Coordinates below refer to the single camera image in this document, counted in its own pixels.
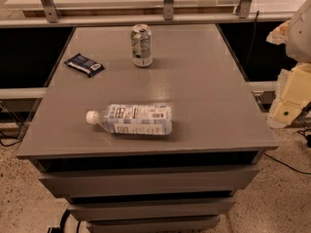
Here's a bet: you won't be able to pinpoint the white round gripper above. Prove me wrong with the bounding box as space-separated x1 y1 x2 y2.
266 63 311 128

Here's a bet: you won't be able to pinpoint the clear blue-label plastic bottle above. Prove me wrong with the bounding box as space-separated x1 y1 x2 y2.
86 104 172 136

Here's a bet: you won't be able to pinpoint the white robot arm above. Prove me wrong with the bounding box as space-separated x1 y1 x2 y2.
266 0 311 128

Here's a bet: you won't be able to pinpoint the dark blue rxbar wrapper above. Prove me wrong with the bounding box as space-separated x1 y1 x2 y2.
65 53 104 78

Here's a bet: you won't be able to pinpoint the grey drawer cabinet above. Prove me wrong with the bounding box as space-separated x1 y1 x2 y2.
17 24 278 233

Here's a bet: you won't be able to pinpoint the green white soda can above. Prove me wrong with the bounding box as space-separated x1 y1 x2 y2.
131 23 153 67

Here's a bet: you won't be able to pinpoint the black floor cable right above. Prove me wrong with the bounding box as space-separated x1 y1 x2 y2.
263 152 311 176

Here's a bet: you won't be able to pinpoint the black floor cable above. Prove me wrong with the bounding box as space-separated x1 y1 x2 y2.
263 152 311 176
0 129 23 148

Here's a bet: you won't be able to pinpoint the metal railing frame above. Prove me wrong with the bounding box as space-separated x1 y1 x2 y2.
1 0 294 28

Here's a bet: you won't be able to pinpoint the black floor cable left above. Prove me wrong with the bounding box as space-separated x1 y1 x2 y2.
0 129 23 148

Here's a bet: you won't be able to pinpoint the black cables under cabinet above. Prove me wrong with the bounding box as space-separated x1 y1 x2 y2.
47 208 82 233

